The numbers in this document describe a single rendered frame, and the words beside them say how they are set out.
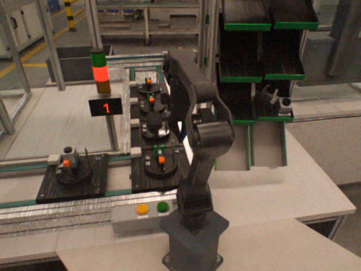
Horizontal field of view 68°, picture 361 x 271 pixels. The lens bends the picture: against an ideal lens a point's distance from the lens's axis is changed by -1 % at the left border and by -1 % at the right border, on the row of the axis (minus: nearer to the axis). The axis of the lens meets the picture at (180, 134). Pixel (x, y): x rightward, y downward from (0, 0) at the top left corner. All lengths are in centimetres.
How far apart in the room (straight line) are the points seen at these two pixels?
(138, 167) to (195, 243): 46
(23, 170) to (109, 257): 55
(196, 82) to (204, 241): 43
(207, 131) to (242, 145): 62
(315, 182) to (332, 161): 95
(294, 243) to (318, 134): 108
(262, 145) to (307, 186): 29
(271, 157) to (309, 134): 87
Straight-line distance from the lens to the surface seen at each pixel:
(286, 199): 122
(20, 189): 127
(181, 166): 112
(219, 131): 49
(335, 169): 235
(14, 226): 113
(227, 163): 108
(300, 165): 141
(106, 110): 108
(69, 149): 108
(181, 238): 78
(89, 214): 104
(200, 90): 51
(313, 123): 195
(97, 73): 102
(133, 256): 100
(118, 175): 119
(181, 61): 64
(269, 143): 115
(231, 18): 89
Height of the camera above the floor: 170
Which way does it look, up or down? 34 degrees down
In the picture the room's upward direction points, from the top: straight up
